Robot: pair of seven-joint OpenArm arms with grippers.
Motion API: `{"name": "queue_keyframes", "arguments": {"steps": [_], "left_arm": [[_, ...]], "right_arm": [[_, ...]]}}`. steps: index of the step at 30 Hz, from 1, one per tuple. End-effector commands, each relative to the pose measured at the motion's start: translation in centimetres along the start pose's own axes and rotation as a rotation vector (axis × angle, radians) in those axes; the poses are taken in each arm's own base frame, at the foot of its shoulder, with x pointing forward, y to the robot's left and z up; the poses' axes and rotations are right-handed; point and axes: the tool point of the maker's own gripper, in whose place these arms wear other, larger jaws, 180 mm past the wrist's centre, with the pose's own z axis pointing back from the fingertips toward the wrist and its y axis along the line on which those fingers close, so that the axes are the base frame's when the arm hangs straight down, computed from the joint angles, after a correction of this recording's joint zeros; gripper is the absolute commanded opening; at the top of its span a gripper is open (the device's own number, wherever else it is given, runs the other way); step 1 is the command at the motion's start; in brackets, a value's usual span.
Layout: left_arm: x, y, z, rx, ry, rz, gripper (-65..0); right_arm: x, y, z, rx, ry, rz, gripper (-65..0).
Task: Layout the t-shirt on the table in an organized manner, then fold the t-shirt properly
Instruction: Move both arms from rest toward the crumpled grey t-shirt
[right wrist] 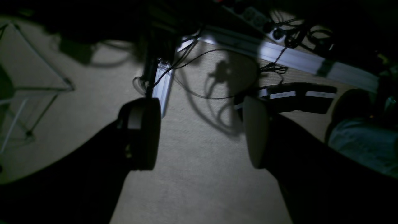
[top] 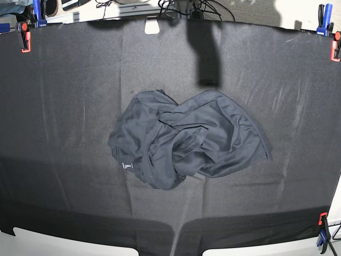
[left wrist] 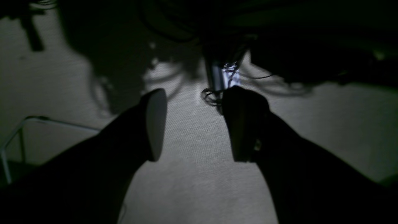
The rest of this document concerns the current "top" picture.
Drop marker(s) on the black felt table cover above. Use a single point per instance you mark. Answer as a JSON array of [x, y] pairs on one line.
[[61, 101]]

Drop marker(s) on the red clamp far left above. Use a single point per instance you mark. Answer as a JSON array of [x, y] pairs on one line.
[[24, 36]]

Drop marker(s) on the blue clamp far left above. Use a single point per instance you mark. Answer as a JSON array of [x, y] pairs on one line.
[[39, 8]]

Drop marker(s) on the dark navy t-shirt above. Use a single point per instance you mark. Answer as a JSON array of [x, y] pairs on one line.
[[162, 142]]

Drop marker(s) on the blue clamp far right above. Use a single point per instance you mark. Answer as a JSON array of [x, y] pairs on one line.
[[324, 15]]

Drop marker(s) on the blue clamp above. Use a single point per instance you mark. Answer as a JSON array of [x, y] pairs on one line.
[[324, 15], [324, 234], [39, 8]]

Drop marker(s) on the red clamp far right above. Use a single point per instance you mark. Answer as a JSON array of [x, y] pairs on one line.
[[335, 48]]

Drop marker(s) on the red clamp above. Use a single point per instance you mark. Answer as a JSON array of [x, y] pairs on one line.
[[24, 36], [335, 48]]

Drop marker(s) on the blue clamp near right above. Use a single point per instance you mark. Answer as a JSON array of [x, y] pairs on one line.
[[324, 234]]

